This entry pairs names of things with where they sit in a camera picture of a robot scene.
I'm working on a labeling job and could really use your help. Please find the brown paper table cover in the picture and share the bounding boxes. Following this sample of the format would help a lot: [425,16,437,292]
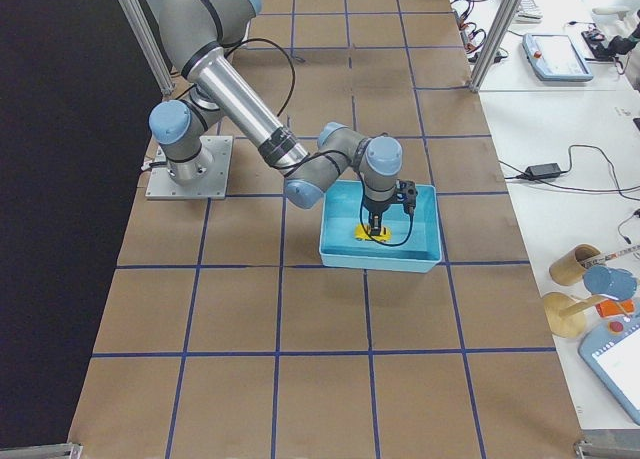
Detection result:
[69,0,579,458]

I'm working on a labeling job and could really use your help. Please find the black power adapter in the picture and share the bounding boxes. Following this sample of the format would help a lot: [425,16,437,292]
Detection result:
[524,163,563,180]

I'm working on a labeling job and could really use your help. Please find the blue plastic cup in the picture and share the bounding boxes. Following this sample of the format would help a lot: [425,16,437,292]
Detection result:
[583,265,639,301]

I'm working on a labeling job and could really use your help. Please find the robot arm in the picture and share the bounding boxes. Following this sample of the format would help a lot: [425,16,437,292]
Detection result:
[149,0,416,236]

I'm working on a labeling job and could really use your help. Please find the aluminium frame post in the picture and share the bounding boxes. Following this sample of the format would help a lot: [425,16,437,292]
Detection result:
[469,0,521,92]

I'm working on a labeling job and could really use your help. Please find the wooden cylinder cup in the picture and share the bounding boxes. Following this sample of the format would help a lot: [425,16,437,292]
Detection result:
[548,244,600,286]

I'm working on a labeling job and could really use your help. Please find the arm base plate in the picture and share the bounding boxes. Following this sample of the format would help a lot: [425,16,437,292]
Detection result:
[146,135,233,200]

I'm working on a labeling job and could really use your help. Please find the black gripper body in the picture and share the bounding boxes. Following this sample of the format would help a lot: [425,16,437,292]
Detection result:
[363,196,395,225]

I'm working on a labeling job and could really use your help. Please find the teach pendant tablet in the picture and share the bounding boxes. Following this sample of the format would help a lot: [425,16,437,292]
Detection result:
[522,33,593,82]

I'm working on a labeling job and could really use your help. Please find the light blue plastic bin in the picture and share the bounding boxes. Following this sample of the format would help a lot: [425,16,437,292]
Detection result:
[318,179,445,274]

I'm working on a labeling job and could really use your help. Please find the yellow toy beetle car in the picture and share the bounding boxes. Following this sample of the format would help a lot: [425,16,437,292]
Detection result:
[354,224,392,245]

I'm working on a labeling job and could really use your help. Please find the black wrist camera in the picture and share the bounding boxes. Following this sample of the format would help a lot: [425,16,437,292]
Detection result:
[395,180,418,217]

